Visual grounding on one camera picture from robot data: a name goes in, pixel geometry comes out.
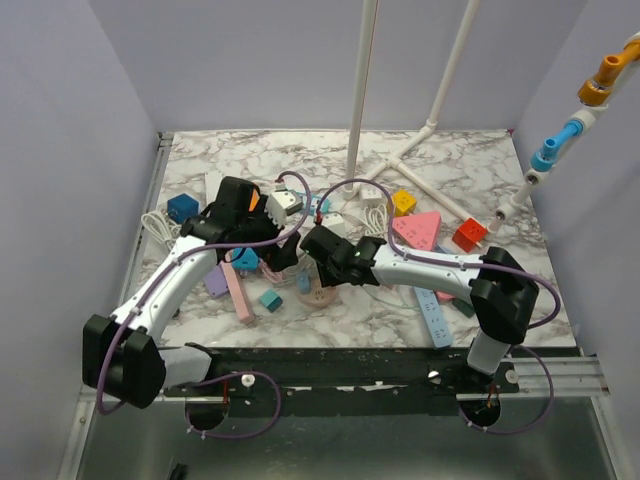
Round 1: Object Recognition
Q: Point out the teal small plug adapter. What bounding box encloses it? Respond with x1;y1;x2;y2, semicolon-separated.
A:
259;289;283;313

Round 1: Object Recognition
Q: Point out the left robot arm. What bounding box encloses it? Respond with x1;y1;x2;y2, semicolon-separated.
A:
82;173;311;415

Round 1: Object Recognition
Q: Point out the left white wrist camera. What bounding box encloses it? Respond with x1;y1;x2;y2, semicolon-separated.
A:
265;190;303;228

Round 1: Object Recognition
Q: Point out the pink triangular socket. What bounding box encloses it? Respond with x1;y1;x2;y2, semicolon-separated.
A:
392;211;441;251

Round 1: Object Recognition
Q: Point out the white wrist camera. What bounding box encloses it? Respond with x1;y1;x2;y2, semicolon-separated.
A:
265;190;303;228
316;212;347;237

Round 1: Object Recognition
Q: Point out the blue small plug adapter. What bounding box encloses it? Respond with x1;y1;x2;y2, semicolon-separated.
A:
230;247;260;272

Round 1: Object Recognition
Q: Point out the white cable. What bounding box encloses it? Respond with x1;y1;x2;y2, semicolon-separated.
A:
361;203;393;238
140;208;183;249

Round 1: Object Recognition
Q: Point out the yellow cube socket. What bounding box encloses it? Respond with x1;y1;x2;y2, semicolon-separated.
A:
392;190;417;217

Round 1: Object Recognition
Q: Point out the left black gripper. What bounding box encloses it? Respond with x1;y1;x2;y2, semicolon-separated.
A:
236;196;300;271

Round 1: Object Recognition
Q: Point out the light blue power strip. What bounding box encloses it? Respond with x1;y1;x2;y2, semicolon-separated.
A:
413;287;453;349

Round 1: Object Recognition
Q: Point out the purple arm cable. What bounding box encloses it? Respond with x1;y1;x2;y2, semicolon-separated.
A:
95;171;314;415
312;178;560;331

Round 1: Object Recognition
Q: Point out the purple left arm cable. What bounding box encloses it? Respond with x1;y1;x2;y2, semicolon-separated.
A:
95;171;314;415

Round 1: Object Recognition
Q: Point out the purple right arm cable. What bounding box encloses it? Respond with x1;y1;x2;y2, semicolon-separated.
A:
312;178;560;331

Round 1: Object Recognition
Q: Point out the purple power strip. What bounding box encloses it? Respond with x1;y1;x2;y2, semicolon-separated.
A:
203;265;229;299

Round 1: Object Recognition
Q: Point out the red cube socket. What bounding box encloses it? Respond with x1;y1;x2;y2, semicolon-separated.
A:
452;218;489;253

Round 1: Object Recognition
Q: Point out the light blue small plug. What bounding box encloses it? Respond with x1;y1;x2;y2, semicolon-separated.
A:
296;271;311;295

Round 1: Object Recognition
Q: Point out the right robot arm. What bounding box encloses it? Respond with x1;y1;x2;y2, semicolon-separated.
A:
300;225;539;392

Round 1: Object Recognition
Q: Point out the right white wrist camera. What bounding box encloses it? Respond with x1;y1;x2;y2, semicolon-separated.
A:
316;212;347;237

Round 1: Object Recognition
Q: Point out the white PVC pipe stand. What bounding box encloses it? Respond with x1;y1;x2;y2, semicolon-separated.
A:
346;1;509;221

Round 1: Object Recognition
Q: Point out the pink long power strip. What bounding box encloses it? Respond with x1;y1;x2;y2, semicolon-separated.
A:
220;262;255;325

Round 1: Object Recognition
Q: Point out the white flat plug adapter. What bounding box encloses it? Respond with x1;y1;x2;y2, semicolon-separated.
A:
359;184;385;205

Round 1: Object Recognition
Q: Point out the pink round socket base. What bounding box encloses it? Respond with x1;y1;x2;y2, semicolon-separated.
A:
296;278;338;309

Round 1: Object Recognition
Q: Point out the orange white cube socket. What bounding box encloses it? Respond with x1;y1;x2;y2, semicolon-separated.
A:
248;189;260;212

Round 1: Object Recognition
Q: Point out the dark blue cube socket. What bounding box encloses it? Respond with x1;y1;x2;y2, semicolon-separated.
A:
166;193;199;224

